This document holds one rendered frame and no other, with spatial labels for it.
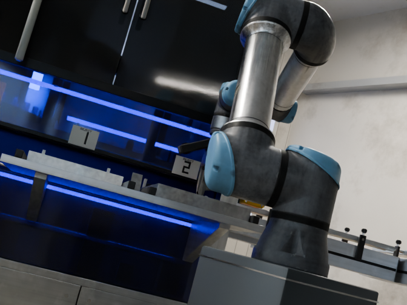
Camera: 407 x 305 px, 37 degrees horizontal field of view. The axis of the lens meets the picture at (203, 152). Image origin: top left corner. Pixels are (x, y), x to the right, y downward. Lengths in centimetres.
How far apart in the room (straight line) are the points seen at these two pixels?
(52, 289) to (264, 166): 99
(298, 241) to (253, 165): 16
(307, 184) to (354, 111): 408
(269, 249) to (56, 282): 95
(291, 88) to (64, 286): 91
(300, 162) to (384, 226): 357
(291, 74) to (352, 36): 402
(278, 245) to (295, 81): 58
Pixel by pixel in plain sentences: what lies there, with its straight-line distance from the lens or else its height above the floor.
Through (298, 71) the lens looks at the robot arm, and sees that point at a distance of 158.
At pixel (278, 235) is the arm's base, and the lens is 117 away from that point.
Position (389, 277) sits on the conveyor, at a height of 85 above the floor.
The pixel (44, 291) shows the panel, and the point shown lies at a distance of 197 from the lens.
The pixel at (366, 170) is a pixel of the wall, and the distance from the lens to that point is 497.
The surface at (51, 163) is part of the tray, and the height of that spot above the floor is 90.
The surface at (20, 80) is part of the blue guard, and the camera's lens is 199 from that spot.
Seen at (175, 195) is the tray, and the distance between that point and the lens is 161.
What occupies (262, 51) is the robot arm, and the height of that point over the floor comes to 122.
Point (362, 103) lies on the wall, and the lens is 522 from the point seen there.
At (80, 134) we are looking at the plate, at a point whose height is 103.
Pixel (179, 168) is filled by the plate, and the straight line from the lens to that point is 199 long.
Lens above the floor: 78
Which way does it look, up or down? 9 degrees up
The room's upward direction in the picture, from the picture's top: 15 degrees clockwise
